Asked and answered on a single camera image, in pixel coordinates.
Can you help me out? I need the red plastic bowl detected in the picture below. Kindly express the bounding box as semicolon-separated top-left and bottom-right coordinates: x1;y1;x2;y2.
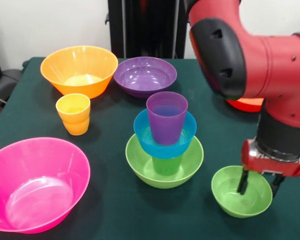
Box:
226;98;264;113

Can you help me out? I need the green plastic cup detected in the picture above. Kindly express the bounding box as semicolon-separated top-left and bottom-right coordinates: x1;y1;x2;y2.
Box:
151;154;185;176

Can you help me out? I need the large pink plastic bowl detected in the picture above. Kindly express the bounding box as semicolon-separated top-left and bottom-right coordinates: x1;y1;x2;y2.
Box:
0;136;92;235

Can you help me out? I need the purple plastic cup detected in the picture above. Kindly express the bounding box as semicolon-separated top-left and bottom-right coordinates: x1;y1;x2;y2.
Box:
145;91;189;146

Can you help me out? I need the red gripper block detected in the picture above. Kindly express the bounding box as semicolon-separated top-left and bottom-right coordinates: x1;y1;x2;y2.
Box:
237;139;300;199

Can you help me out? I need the large green plastic bowl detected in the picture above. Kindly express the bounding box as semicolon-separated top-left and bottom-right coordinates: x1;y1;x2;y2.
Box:
125;133;205;190

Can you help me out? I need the orange plastic bowl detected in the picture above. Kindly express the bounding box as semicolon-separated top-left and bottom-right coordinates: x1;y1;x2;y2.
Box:
40;45;119;100

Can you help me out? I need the blue plastic bowl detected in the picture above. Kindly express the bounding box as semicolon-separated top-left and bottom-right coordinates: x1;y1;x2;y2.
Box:
133;109;198;160

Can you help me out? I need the yellow plastic cup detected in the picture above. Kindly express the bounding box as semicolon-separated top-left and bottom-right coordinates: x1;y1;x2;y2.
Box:
55;93;91;137

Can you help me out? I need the small green plastic bowl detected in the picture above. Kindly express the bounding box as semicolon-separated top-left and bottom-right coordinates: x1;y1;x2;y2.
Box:
211;165;274;219

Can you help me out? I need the black pedestal leg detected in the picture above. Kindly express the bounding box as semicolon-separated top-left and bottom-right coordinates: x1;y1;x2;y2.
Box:
0;68;25;101

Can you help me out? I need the purple plastic bowl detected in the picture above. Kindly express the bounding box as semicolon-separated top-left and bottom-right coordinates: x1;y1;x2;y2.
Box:
113;56;178;100

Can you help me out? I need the dark green table cloth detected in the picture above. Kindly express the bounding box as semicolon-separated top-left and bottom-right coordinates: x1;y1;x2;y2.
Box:
0;56;300;240

